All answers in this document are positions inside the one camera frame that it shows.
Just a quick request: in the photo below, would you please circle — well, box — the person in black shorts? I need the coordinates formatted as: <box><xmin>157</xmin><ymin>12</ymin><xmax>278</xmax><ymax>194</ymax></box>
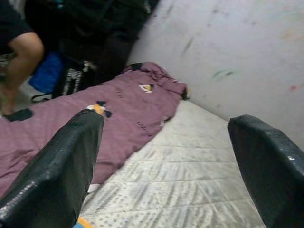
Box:
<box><xmin>0</xmin><ymin>0</ymin><xmax>46</xmax><ymax>118</ymax></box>

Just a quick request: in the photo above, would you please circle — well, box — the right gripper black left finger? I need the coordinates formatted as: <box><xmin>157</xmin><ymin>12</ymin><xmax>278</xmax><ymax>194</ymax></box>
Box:
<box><xmin>0</xmin><ymin>109</ymin><xmax>105</xmax><ymax>228</ymax></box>

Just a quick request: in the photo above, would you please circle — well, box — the large black bag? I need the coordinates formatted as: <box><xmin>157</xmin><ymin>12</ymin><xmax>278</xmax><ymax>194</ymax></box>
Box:
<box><xmin>23</xmin><ymin>0</ymin><xmax>160</xmax><ymax>81</ymax></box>

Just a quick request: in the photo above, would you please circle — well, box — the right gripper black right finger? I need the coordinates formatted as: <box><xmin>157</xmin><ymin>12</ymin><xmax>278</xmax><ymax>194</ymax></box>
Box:
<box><xmin>227</xmin><ymin>114</ymin><xmax>304</xmax><ymax>228</ymax></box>

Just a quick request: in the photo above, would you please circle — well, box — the yellow blue children's book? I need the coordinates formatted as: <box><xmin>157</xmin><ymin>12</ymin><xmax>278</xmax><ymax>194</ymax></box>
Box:
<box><xmin>77</xmin><ymin>216</ymin><xmax>96</xmax><ymax>228</ymax></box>

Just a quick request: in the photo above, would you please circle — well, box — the black flat object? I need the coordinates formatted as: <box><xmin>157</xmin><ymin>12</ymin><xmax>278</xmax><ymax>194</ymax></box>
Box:
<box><xmin>2</xmin><ymin>108</ymin><xmax>33</xmax><ymax>123</ymax></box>

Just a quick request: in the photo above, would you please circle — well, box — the purple cartoon print blanket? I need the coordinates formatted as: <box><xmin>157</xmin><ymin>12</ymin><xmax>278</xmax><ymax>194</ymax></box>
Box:
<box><xmin>0</xmin><ymin>61</ymin><xmax>189</xmax><ymax>198</ymax></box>

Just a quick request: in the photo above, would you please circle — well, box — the blue bag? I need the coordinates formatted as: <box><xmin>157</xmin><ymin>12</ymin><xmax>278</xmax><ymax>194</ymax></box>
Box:
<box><xmin>28</xmin><ymin>52</ymin><xmax>64</xmax><ymax>94</ymax></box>

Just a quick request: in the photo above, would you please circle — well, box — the black white striped bag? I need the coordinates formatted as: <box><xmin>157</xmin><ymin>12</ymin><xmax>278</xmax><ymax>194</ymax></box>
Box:
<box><xmin>51</xmin><ymin>60</ymin><xmax>98</xmax><ymax>99</ymax></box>

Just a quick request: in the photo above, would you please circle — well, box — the white quilted mattress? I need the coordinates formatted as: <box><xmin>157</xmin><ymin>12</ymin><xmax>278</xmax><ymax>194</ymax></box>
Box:
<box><xmin>80</xmin><ymin>99</ymin><xmax>269</xmax><ymax>228</ymax></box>

